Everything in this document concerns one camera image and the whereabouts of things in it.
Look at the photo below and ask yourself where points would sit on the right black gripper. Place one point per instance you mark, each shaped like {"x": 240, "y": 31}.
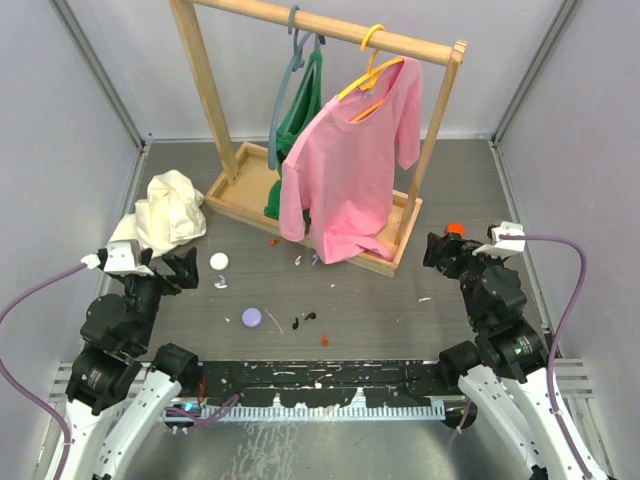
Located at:
{"x": 460, "y": 248}

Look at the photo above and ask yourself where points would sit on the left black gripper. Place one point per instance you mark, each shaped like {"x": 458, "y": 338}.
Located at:
{"x": 185, "y": 268}

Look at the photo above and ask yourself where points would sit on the purple earbud case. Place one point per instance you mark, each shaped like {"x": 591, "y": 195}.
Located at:
{"x": 252, "y": 317}

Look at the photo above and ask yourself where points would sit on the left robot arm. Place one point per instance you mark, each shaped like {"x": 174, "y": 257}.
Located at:
{"x": 112, "y": 401}

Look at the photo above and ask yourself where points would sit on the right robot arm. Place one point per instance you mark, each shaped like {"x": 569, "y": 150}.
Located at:
{"x": 508, "y": 371}

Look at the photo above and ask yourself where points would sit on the orange earbud case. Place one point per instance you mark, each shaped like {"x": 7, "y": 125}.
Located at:
{"x": 455, "y": 228}

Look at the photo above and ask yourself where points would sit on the white earbud case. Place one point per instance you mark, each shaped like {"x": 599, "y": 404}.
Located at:
{"x": 219, "y": 261}

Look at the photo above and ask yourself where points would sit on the cream white cloth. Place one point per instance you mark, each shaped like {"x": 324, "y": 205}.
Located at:
{"x": 168, "y": 217}

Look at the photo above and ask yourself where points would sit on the wooden clothes rack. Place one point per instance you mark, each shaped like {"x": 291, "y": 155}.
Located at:
{"x": 241, "y": 189}

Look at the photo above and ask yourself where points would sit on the pink t-shirt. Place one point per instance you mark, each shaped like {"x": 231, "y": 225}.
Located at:
{"x": 338, "y": 178}

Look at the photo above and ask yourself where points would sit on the yellow hanger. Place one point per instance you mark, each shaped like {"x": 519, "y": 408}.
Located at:
{"x": 368, "y": 82}

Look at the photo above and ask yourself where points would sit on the green shirt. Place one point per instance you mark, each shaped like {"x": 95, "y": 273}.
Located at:
{"x": 304, "y": 106}

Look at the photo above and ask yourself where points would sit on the grey-blue hanger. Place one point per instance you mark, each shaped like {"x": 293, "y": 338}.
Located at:
{"x": 298, "y": 45}

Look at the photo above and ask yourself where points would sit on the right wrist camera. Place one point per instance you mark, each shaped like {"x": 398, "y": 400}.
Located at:
{"x": 508, "y": 235}

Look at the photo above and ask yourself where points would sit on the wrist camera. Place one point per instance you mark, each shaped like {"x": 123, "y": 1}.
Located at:
{"x": 508, "y": 235}
{"x": 119, "y": 258}

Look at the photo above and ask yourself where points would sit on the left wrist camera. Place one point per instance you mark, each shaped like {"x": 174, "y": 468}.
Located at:
{"x": 119, "y": 258}

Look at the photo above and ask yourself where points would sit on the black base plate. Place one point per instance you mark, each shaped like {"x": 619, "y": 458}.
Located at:
{"x": 382, "y": 383}

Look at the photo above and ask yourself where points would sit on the grey cable duct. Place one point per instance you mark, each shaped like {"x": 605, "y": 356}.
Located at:
{"x": 356, "y": 411}

